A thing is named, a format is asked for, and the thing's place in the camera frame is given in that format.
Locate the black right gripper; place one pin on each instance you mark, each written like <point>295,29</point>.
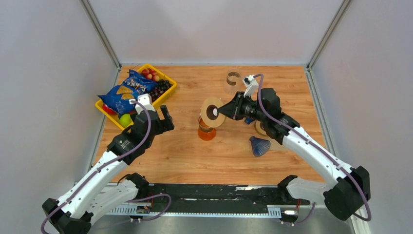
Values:
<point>232,109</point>

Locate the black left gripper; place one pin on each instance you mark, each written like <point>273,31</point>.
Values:
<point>166,124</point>

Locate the blue glass dripper cone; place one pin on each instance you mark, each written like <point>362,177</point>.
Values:
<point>259,146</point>

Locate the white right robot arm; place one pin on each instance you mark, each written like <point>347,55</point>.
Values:
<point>346,190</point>

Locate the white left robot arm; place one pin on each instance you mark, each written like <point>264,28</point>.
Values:
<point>106,168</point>

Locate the brown paper coffee filter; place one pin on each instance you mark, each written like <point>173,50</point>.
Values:
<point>275,146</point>

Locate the orange glass carafe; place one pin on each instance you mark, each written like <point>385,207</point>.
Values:
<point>205,132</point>

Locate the clear glass carafe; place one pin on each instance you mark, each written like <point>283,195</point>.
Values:
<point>233,81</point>

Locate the dark grapes bunch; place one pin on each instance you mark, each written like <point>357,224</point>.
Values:
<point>162,86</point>

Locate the green apple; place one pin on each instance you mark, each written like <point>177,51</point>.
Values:
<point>125,120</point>

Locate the red apples bunch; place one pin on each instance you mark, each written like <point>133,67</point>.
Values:
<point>150,74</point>

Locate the yellow plastic tray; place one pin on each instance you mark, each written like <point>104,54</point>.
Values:
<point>156,104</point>

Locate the blue chips bag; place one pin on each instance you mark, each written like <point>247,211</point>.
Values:
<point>118,98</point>

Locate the red fruit under bag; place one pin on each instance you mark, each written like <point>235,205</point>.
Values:
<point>108,110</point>

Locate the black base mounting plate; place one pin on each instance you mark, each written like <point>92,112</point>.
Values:
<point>209,199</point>

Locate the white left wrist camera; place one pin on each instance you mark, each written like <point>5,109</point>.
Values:
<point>144,100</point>

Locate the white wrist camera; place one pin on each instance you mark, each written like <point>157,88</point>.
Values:
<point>250,84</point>
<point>144,100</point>

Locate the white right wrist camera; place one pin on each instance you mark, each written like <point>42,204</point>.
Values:
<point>250,84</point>

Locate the aluminium frame rail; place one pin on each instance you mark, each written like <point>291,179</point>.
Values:
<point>286,215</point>

